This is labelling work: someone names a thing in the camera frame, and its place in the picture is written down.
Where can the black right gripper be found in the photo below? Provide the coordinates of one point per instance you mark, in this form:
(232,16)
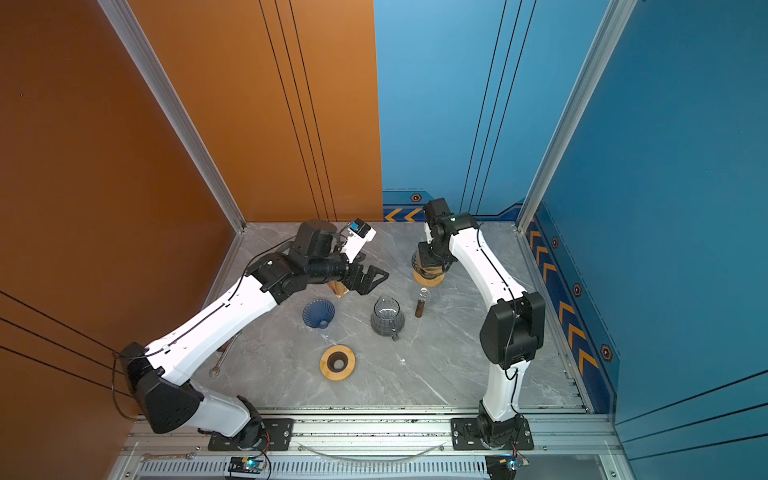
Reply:
(423,247)

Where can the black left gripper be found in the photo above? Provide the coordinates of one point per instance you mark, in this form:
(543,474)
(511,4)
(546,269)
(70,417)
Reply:
(355,283)

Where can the grey ribbed glass dripper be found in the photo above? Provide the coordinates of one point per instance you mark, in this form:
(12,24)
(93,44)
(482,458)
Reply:
(427,264)

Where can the blue ribbed dripper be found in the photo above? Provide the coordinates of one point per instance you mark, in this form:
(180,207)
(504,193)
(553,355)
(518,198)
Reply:
(318,314)

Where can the wooden ring dripper holder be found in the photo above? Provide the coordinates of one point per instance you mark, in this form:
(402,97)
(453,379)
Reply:
(428,281)

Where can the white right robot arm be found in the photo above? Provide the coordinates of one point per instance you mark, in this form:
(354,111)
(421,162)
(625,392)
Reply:
(513,329)

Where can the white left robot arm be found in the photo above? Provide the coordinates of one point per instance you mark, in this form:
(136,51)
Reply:
(160,375)

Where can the brown small bottle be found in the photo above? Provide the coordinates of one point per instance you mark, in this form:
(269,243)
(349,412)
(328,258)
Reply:
(423,298)

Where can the silver wrench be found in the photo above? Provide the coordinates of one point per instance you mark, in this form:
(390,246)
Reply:
(223,351)

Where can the right green circuit board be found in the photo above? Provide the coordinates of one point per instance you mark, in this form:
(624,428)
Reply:
(504,467)

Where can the green circuit board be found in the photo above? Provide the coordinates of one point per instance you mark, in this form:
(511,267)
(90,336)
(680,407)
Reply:
(504,467)
(248,467)

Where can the left green circuit board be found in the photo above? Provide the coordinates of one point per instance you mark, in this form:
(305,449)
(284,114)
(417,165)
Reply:
(248,467)

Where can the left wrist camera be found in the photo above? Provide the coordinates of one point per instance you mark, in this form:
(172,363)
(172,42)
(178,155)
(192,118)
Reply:
(355,236)

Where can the aluminium right corner post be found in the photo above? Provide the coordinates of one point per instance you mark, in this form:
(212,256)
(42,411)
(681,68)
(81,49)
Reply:
(609,32)

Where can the aluminium corner post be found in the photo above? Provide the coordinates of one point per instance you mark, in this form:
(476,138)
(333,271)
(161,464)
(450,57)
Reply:
(126,25)
(609,32)

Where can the aluminium left corner post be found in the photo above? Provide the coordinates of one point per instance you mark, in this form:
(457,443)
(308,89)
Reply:
(126,25)

